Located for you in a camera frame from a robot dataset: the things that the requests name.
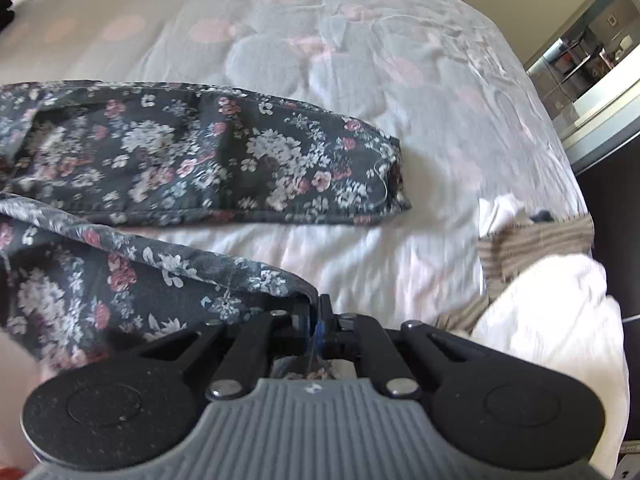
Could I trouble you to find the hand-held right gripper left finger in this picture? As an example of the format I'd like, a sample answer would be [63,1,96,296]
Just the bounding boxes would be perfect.
[131,296,312,402]

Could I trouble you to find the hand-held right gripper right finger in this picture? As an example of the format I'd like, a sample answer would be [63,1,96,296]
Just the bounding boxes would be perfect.
[317,294,467,401]

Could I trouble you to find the dark floral pants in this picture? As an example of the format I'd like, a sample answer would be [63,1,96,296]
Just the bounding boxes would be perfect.
[0,79,413,376]

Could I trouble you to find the brown striped cloth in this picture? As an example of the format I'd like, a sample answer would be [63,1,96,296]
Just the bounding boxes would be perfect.
[436,213,596,335]

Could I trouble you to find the pink floral bed blanket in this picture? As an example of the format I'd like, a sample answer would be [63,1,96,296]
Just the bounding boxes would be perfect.
[0,0,591,331]

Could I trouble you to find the white cloth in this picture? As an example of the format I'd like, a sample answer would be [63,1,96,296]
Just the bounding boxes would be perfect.
[470,253,631,479]

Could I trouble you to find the grey cabinet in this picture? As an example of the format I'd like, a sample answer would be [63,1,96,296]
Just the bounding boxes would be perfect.
[525,0,640,176]

